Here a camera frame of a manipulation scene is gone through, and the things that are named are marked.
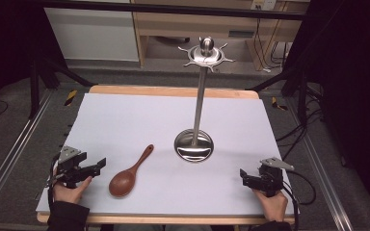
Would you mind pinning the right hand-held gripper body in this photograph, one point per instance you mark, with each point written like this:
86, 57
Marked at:
271, 179

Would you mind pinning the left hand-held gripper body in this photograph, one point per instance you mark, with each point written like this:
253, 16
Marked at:
70, 170

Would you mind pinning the brown wooden spoon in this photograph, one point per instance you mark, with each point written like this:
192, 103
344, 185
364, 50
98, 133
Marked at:
123, 183

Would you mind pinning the steel utensil rack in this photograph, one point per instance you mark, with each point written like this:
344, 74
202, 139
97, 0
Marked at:
199, 106

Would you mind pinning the person's left hand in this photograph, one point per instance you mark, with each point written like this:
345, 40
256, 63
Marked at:
66, 192

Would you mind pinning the person's right hand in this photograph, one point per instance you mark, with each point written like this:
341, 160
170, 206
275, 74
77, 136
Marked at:
274, 207

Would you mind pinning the yellow black striped tape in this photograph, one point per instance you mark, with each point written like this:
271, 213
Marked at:
71, 97
278, 105

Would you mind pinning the white table sheet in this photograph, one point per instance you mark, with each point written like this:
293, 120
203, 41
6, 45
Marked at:
160, 122

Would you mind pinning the black stand legs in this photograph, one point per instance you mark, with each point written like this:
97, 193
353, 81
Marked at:
302, 96
34, 86

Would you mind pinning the white cabinet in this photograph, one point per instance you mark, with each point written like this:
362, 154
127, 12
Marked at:
93, 35

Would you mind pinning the black curtain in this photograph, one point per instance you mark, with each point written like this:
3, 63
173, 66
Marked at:
6, 41
353, 80

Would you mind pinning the metal floor rail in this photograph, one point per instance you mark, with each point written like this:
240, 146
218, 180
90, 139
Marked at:
321, 166
16, 144

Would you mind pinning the black horizontal frame bar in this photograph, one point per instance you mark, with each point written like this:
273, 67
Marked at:
173, 10

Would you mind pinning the wall power outlet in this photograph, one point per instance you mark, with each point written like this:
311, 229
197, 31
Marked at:
263, 4

